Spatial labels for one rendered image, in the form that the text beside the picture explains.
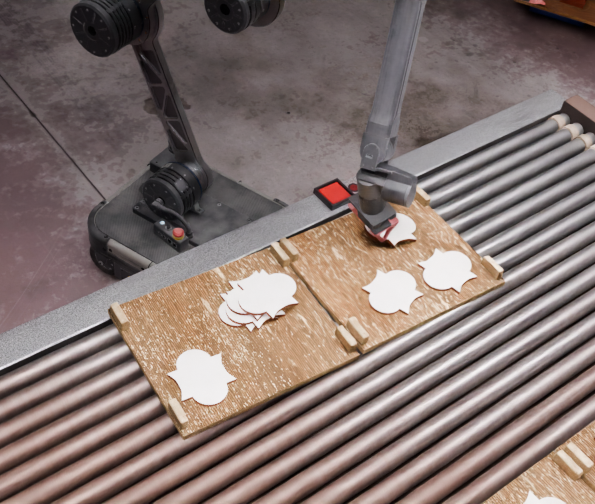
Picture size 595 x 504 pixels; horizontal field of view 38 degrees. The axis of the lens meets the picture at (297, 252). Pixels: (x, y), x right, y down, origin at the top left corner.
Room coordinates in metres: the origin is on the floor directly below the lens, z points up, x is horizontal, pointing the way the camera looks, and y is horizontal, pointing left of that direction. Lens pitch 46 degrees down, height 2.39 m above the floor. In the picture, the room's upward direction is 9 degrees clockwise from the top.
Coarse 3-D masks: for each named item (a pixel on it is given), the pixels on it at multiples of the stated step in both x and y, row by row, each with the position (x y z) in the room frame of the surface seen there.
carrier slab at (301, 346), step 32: (256, 256) 1.36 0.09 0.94; (192, 288) 1.23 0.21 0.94; (224, 288) 1.25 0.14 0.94; (160, 320) 1.13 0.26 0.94; (192, 320) 1.15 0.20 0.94; (288, 320) 1.19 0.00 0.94; (320, 320) 1.20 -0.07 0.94; (160, 352) 1.05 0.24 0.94; (224, 352) 1.08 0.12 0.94; (256, 352) 1.09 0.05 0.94; (288, 352) 1.10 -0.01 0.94; (320, 352) 1.11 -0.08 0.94; (352, 352) 1.13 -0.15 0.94; (160, 384) 0.98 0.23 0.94; (256, 384) 1.01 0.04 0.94; (288, 384) 1.02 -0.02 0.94; (192, 416) 0.92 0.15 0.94; (224, 416) 0.93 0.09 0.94
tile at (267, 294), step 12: (264, 276) 1.27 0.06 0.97; (276, 276) 1.27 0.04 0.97; (288, 276) 1.28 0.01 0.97; (240, 288) 1.23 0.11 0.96; (252, 288) 1.23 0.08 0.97; (264, 288) 1.24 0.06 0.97; (276, 288) 1.24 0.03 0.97; (288, 288) 1.25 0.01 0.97; (240, 300) 1.19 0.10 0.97; (252, 300) 1.20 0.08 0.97; (264, 300) 1.20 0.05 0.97; (276, 300) 1.21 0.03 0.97; (288, 300) 1.21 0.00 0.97; (252, 312) 1.16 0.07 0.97; (264, 312) 1.17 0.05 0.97; (276, 312) 1.17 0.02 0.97
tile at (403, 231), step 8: (400, 216) 1.55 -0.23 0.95; (400, 224) 1.51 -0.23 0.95; (408, 224) 1.52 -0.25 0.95; (368, 232) 1.46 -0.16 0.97; (384, 232) 1.47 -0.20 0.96; (392, 232) 1.48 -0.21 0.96; (400, 232) 1.48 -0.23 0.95; (408, 232) 1.49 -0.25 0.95; (392, 240) 1.45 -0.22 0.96; (400, 240) 1.46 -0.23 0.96; (408, 240) 1.47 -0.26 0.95
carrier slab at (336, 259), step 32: (352, 224) 1.51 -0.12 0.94; (416, 224) 1.54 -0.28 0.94; (320, 256) 1.39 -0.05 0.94; (352, 256) 1.40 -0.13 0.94; (384, 256) 1.42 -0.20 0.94; (416, 256) 1.43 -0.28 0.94; (480, 256) 1.46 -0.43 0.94; (320, 288) 1.29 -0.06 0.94; (352, 288) 1.30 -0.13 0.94; (416, 288) 1.33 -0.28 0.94; (480, 288) 1.36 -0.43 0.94; (384, 320) 1.23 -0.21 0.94; (416, 320) 1.24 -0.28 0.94
